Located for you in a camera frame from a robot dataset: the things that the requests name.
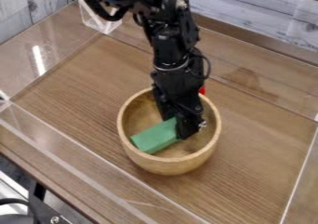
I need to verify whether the clear acrylic corner bracket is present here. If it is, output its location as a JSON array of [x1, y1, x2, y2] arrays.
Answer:
[[79, 0, 122, 34]]

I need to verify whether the red toy strawberry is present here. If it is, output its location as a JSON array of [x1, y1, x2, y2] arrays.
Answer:
[[200, 86, 206, 95]]

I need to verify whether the wooden bowl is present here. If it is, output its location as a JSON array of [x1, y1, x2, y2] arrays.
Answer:
[[117, 88, 222, 176]]

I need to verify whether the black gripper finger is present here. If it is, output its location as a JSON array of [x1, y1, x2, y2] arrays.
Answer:
[[175, 111, 206, 139], [153, 89, 177, 121]]

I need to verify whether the black metal table frame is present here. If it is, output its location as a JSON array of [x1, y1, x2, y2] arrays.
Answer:
[[0, 155, 90, 224]]

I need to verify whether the clear acrylic tray wall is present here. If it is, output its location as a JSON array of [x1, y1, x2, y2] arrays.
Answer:
[[0, 92, 209, 224]]

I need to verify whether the green rectangular block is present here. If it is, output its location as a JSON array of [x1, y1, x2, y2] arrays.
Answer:
[[131, 118, 179, 154]]

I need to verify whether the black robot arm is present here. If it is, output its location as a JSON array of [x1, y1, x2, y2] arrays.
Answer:
[[83, 0, 212, 139]]

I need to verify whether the black cable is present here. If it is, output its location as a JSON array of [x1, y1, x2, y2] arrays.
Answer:
[[0, 197, 43, 224]]

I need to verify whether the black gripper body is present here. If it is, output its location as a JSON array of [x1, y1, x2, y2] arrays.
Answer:
[[150, 64, 206, 114]]

